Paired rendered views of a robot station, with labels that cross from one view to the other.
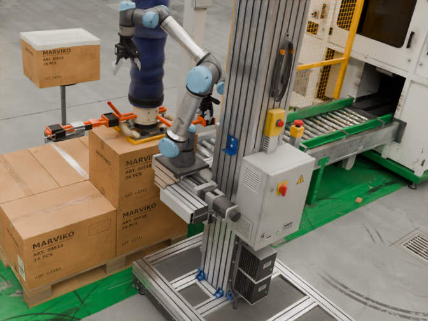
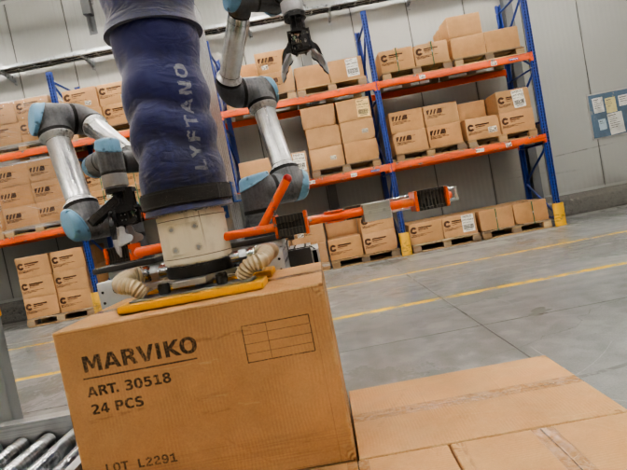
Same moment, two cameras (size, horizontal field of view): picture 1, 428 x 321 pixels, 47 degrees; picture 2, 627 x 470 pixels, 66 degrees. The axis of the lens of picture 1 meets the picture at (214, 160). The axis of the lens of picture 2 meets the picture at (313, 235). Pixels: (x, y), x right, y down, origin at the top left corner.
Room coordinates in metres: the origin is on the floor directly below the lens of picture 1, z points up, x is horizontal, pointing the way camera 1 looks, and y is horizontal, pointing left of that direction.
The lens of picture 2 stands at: (3.58, 1.55, 1.10)
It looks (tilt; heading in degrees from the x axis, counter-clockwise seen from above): 3 degrees down; 224
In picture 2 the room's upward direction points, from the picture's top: 11 degrees counter-clockwise
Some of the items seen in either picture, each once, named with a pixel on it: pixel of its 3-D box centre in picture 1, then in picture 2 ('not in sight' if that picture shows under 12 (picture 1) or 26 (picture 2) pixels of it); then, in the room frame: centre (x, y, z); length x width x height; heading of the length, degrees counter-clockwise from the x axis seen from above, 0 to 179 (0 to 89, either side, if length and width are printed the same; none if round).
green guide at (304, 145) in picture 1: (342, 135); not in sight; (3.97, -1.10, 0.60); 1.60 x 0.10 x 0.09; 132
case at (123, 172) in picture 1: (142, 156); (222, 366); (2.89, 0.48, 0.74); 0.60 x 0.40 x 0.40; 132
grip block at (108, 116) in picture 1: (110, 120); (291, 224); (2.73, 0.67, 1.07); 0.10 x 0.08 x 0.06; 42
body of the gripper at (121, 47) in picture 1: (125, 45); (298, 34); (2.39, 0.51, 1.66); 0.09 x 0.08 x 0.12; 44
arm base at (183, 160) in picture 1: (183, 153); (261, 222); (2.40, 0.18, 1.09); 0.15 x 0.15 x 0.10
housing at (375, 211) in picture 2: (78, 127); (375, 211); (2.58, 0.83, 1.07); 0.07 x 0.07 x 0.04; 42
